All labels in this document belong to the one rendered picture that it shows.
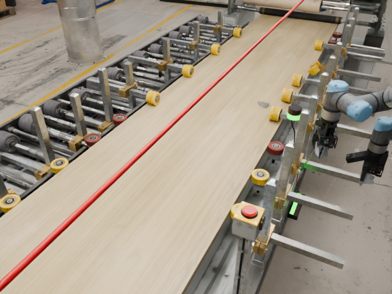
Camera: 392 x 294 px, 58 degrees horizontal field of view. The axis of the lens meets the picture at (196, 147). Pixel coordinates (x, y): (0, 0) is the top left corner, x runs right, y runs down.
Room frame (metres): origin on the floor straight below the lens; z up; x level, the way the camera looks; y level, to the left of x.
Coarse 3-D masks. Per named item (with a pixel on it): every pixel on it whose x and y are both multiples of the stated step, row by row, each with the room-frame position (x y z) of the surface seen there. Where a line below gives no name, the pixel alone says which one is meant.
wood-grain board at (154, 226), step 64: (256, 64) 2.52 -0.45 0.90; (128, 128) 1.61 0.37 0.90; (192, 128) 1.62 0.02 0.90; (256, 128) 1.62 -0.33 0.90; (64, 192) 1.11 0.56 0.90; (128, 192) 1.11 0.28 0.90; (192, 192) 1.11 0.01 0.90; (0, 256) 0.78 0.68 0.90; (64, 256) 0.78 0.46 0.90; (128, 256) 0.79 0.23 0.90; (192, 256) 0.79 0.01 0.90
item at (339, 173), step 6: (270, 156) 1.45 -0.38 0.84; (276, 156) 1.43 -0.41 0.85; (282, 156) 1.42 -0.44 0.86; (312, 162) 1.38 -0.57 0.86; (306, 168) 1.37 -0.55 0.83; (312, 168) 1.36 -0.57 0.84; (318, 168) 1.34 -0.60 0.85; (324, 168) 1.33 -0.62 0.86; (330, 168) 1.33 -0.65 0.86; (336, 168) 1.33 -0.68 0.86; (330, 174) 1.32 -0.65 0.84; (336, 174) 1.31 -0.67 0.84; (342, 174) 1.29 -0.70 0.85; (348, 174) 1.29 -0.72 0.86; (354, 174) 1.29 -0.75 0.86; (354, 180) 1.27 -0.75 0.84
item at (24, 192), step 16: (144, 48) 3.05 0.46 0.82; (112, 64) 2.65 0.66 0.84; (192, 64) 2.66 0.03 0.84; (80, 80) 2.34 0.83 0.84; (64, 96) 2.17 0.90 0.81; (0, 128) 1.71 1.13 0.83; (16, 128) 1.80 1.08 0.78; (96, 128) 2.08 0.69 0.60; (112, 128) 1.72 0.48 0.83; (32, 144) 1.77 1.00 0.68; (64, 144) 1.73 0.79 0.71; (0, 160) 1.64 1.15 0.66; (32, 160) 1.57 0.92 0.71; (32, 176) 1.43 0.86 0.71; (48, 176) 1.28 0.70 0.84; (16, 192) 1.30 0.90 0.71; (32, 192) 1.20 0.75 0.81
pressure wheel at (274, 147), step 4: (268, 144) 1.47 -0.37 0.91; (272, 144) 1.47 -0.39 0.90; (276, 144) 1.46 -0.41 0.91; (280, 144) 1.47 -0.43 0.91; (268, 148) 1.44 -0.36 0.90; (272, 148) 1.43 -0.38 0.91; (276, 148) 1.43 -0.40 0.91; (280, 148) 1.43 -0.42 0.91; (268, 152) 1.44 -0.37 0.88; (272, 152) 1.42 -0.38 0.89; (276, 152) 1.42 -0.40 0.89; (280, 152) 1.42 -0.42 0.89; (272, 160) 1.45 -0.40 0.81
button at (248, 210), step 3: (243, 207) 0.70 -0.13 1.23; (246, 207) 0.70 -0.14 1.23; (249, 207) 0.70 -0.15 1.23; (252, 207) 0.70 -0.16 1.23; (243, 210) 0.69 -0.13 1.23; (246, 210) 0.69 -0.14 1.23; (249, 210) 0.69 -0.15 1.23; (252, 210) 0.69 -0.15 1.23; (255, 210) 0.69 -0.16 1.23; (243, 213) 0.68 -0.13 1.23; (246, 213) 0.68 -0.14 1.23; (249, 213) 0.67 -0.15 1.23; (252, 213) 0.67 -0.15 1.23; (255, 213) 0.68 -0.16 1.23; (249, 216) 0.67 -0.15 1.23; (252, 216) 0.67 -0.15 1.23
